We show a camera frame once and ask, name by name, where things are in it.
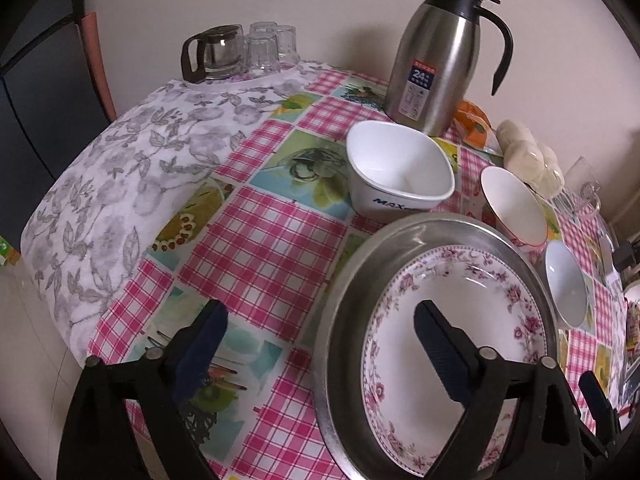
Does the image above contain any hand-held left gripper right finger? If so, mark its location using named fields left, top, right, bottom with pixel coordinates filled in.
left=414, top=300, right=586, bottom=480

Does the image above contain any clear glass mug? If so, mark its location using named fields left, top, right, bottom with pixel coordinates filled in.
left=552, top=156, right=602, bottom=218

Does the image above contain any orange chair backrest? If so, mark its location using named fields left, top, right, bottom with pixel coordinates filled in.
left=81, top=12, right=117, bottom=122

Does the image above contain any strawberry print bowl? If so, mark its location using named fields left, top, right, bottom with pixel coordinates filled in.
left=480, top=166, right=548, bottom=247

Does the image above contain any pale blue bowl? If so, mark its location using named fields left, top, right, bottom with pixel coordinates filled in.
left=544, top=240, right=588, bottom=331

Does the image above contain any black power adapter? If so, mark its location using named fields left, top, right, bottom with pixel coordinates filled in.
left=611, top=241, right=640, bottom=270

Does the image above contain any round floral rim plate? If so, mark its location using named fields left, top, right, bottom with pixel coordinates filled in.
left=361, top=244, right=548, bottom=476

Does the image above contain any pink checked picture tablecloth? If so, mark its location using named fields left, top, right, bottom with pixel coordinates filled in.
left=89, top=70, right=626, bottom=480

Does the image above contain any glass teapot with black handle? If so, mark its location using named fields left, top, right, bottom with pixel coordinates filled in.
left=181, top=24, right=248, bottom=85

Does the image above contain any orange snack packet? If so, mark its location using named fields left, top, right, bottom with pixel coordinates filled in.
left=454, top=100, right=496, bottom=148

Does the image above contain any colourful candy roll pack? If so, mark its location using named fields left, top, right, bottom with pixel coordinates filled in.
left=625, top=300, right=640, bottom=356

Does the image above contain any grey floral white cloth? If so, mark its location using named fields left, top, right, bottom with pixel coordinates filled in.
left=20, top=60, right=331, bottom=361

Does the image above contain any small clear glass cup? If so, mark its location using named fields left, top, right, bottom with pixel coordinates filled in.
left=245, top=35, right=279, bottom=75
left=274, top=25, right=301, bottom=64
left=249, top=21, right=279, bottom=43

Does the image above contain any white square bowl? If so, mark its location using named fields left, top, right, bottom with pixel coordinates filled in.
left=346, top=120, right=456, bottom=224

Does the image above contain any bag of white steamed buns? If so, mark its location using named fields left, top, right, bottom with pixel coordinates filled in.
left=495, top=119, right=566, bottom=200

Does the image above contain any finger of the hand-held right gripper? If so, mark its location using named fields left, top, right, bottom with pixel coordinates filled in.
left=578, top=371, right=625, bottom=461

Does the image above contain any stainless steel thermos jug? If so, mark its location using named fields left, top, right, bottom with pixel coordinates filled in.
left=384, top=0, right=514, bottom=137

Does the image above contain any stainless steel pan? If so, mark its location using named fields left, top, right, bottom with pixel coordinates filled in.
left=313, top=211, right=560, bottom=480

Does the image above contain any dark cabinet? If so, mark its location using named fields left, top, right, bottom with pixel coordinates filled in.
left=0, top=0, right=110, bottom=186

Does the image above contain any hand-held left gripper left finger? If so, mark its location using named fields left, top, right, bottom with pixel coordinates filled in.
left=56, top=300, right=231, bottom=480

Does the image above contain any green packet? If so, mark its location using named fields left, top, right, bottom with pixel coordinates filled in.
left=0, top=235, right=22, bottom=267

